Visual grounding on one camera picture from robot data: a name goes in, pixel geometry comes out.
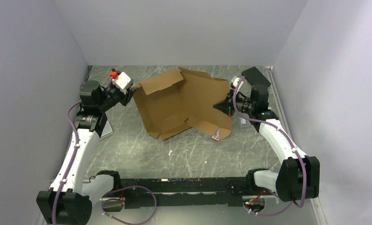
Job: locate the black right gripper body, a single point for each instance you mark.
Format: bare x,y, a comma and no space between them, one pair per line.
244,106

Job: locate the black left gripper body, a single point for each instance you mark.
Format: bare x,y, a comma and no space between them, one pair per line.
113,96

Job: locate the brown cardboard box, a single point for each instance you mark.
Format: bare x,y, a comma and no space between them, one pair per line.
179,99

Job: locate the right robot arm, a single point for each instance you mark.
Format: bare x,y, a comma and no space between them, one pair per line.
299,175

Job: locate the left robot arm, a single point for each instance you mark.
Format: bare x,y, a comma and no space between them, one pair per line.
69,201

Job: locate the clear box of paper clips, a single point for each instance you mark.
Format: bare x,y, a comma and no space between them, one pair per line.
243,123

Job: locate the red white staples box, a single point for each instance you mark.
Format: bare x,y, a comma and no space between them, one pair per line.
216,135

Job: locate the white plastic box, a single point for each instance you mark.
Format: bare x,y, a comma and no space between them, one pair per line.
107,130

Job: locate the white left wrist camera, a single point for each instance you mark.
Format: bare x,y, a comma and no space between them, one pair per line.
121,80

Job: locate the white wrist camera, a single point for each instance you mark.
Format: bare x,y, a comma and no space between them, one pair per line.
235,81
121,80

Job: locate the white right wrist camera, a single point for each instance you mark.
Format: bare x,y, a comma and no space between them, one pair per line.
235,81

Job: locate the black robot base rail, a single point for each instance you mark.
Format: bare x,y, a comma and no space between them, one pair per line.
229,191

